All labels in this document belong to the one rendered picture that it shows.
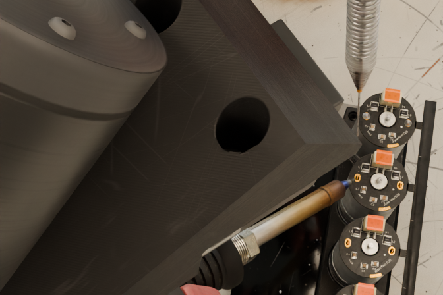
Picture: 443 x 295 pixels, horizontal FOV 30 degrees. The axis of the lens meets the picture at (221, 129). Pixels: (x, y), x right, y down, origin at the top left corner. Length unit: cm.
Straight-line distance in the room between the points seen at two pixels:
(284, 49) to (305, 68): 1
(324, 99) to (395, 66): 28
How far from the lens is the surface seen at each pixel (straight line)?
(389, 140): 36
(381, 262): 35
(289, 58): 16
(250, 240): 31
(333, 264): 37
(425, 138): 36
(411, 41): 45
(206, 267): 29
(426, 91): 44
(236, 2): 16
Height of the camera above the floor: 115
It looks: 71 degrees down
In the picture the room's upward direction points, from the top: 3 degrees counter-clockwise
